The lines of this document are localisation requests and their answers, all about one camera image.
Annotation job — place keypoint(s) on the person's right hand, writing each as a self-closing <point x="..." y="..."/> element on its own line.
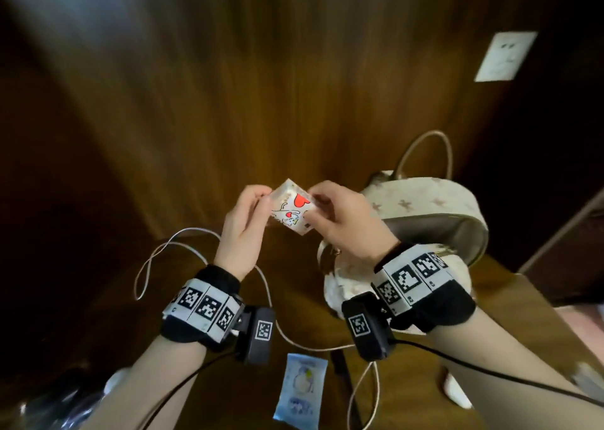
<point x="354" y="222"/>

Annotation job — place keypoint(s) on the person's left hand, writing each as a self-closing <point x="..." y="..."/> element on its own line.
<point x="240" y="236"/>

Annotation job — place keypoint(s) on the red spotted cartoon tissue pack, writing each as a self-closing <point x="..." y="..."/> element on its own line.
<point x="290" y="205"/>

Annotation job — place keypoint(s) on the cream patterned backpack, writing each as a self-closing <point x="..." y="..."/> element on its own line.
<point x="424" y="203"/>

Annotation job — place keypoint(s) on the blue white wet wipe pack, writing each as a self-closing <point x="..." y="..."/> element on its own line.
<point x="301" y="387"/>

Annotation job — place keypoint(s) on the black stick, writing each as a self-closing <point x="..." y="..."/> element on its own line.
<point x="347" y="387"/>

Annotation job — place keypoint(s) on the white earbud case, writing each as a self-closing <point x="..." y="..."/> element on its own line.
<point x="115" y="380"/>
<point x="457" y="389"/>

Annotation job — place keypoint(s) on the clear plastic bag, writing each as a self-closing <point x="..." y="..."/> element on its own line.
<point x="61" y="406"/>
<point x="590" y="375"/>

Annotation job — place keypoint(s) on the person's left forearm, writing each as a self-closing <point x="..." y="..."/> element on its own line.
<point x="146" y="387"/>

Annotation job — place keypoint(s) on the person's right forearm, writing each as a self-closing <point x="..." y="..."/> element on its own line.
<point x="509" y="387"/>

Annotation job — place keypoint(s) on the left black marker wristband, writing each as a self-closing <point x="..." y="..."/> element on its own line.
<point x="203" y="307"/>

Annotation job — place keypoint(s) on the black marker wristband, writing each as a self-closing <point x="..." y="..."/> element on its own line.
<point x="420" y="283"/>
<point x="203" y="307"/>

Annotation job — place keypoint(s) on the right black marker wristband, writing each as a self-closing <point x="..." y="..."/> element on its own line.
<point x="420" y="283"/>

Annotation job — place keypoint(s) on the dark wooden shelf cabinet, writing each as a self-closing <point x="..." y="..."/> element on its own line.
<point x="542" y="161"/>

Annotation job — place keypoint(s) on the dark carved bed headboard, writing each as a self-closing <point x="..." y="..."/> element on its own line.
<point x="571" y="260"/>

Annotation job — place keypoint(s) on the pink bed sheet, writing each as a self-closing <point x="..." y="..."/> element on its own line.
<point x="585" y="323"/>

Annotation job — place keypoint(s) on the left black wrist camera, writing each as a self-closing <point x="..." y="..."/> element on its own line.
<point x="257" y="335"/>

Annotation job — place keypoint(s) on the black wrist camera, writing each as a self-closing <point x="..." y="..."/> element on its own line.
<point x="365" y="326"/>
<point x="257" y="335"/>

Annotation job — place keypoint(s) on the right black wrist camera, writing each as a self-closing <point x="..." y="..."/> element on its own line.
<point x="365" y="326"/>

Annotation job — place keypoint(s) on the white wall socket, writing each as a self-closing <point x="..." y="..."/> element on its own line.
<point x="506" y="56"/>

